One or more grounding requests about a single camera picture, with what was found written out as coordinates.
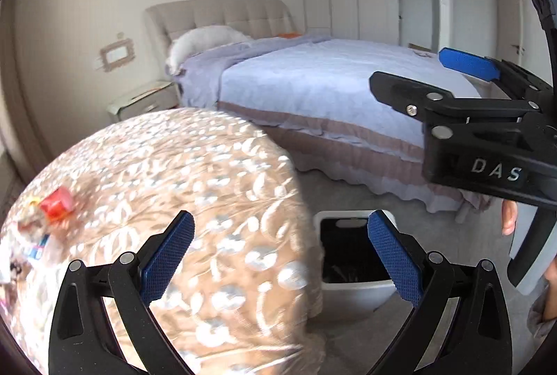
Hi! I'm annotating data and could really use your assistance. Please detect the bed with lavender sheet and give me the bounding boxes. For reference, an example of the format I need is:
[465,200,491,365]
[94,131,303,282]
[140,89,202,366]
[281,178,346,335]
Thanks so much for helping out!
[174,33,492,223]

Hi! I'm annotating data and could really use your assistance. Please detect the red snack wrapper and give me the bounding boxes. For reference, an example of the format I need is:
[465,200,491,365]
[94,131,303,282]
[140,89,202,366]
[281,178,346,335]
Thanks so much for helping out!
[39,187,74,222]

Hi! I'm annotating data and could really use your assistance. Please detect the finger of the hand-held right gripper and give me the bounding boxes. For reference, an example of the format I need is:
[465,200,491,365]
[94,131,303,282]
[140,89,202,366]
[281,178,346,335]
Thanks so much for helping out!
[439,48,557,115]
[369,71,544,127]

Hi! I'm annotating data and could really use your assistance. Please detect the person's right hand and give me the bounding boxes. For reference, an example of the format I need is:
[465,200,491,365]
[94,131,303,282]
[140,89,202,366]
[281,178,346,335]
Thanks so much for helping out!
[501,201,519,237]

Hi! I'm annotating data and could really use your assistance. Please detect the crumpled clear wrapper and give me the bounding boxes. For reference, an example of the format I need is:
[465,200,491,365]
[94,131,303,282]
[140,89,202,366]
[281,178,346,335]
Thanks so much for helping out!
[15,203,62,263]

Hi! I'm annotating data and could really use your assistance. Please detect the framed wall switch plate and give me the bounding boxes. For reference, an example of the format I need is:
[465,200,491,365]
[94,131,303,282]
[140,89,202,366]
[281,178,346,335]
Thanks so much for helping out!
[100,38,135,73]

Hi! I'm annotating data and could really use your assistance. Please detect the white trash bin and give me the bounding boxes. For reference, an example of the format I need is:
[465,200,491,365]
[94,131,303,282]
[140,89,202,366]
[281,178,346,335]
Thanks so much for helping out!
[312,210,399,315]

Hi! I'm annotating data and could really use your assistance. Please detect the white door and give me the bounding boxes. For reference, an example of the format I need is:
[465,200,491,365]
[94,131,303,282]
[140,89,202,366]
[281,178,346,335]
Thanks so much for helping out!
[396,0,436,52]

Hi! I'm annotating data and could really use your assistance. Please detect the papers on nightstand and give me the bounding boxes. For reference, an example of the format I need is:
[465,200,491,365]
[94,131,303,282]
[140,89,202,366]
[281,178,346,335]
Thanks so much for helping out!
[130,81,173,101]

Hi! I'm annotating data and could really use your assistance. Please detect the lavender duvet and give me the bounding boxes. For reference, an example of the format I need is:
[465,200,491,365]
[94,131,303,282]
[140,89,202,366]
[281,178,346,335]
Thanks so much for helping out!
[176,34,331,108]

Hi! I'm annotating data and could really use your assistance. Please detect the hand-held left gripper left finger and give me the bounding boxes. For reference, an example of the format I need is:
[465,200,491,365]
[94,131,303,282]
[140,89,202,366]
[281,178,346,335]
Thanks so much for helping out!
[48,210,196,375]

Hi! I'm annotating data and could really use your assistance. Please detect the beige nightstand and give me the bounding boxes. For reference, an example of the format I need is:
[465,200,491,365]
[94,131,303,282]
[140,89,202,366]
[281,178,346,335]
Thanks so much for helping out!
[107,81,180,123]

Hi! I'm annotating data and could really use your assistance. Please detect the round table, floral cloth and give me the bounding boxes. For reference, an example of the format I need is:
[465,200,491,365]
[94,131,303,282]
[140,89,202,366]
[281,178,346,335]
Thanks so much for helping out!
[0,107,327,375]

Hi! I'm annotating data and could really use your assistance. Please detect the black trash bag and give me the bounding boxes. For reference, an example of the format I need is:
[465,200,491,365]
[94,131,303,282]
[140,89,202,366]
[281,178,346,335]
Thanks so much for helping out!
[321,218,394,284]

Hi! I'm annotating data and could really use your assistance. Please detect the person's right forearm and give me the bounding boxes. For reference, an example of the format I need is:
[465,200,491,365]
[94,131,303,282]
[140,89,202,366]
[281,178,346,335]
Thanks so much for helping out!
[527,271,557,343]

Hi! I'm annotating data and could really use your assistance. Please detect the beige door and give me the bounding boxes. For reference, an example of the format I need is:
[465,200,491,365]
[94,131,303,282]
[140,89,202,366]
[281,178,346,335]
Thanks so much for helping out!
[446,0,500,61]

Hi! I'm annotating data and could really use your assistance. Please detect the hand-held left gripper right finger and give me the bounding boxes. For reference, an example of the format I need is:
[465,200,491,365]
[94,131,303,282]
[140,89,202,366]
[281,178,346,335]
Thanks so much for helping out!
[367,210,513,375]

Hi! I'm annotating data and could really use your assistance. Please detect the beige tufted headboard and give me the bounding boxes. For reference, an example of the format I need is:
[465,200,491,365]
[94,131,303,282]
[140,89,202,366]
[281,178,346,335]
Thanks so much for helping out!
[145,0,305,75]

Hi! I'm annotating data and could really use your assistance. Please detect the white fluffy pillow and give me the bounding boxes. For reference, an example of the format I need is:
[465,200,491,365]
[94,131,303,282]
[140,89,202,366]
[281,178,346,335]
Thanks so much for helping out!
[165,25,254,75]

